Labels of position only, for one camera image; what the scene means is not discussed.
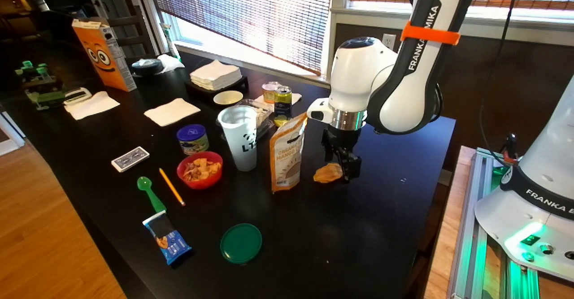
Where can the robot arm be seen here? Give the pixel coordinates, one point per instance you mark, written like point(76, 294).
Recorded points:
point(399, 88)

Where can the white napkin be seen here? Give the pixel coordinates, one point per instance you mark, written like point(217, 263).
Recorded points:
point(296, 97)
point(171, 111)
point(94, 105)

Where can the heap of orange snacks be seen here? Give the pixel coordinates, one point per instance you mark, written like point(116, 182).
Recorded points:
point(201, 169)

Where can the yellow pencil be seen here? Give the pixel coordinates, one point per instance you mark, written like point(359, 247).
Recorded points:
point(171, 187)

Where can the blue snack packet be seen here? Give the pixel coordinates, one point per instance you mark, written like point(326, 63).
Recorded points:
point(168, 238)

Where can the deck of cards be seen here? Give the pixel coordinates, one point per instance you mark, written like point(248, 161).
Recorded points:
point(130, 158)

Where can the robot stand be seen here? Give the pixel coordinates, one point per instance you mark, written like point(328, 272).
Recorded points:
point(466, 245)

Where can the blue lidded tin can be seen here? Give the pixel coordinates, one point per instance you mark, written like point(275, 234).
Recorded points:
point(193, 140)

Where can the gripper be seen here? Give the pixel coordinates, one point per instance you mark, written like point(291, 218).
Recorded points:
point(343, 138)

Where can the red bowl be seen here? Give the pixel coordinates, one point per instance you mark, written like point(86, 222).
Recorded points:
point(199, 183)

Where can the dark wooden chair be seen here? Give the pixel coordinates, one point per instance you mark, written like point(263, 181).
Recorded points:
point(132, 32)

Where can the white paper cup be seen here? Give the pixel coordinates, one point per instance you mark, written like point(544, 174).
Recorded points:
point(242, 142)

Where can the yellow dried fruit piece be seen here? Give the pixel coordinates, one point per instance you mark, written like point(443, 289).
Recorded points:
point(327, 173)

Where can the stack of white napkins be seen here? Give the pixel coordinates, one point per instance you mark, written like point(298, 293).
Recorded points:
point(215, 75)

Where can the clear plastic container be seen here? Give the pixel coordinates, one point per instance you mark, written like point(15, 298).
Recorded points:
point(264, 115)

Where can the orange tin can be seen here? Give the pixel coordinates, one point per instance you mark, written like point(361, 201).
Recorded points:
point(269, 93)

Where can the wall socket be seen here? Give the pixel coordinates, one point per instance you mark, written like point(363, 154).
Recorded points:
point(389, 41)

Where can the white and yellow packet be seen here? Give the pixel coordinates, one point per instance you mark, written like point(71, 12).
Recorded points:
point(287, 155)

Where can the green toy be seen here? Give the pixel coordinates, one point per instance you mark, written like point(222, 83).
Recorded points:
point(40, 86)

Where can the crumpled white tissue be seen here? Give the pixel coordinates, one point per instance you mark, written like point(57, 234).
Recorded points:
point(170, 62)

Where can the green plastic spoon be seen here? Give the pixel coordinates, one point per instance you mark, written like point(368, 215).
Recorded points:
point(150, 193)

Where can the green round lid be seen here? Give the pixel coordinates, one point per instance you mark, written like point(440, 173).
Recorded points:
point(241, 243)

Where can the orange cereal box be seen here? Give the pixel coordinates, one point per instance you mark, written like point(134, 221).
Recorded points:
point(105, 57)

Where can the small white bowl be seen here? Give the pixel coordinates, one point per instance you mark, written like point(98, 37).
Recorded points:
point(228, 97)

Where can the yellow green drink can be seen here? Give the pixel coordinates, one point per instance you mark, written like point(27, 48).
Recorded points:
point(283, 104)

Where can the black round container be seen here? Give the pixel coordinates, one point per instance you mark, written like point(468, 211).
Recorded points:
point(147, 67)

